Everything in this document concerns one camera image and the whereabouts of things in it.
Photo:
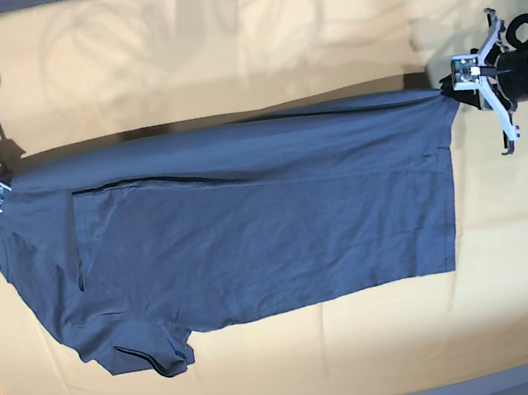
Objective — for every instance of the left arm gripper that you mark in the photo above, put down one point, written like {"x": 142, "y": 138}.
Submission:
{"x": 511, "y": 86}

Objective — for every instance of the dark grey T-shirt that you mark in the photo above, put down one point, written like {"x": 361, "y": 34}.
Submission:
{"x": 123, "y": 253}

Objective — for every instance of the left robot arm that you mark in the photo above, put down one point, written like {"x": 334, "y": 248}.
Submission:
{"x": 515, "y": 36}

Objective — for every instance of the yellow table cloth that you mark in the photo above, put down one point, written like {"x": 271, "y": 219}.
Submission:
{"x": 80, "y": 74}

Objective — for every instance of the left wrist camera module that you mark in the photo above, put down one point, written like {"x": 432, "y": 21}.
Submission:
{"x": 465, "y": 72}

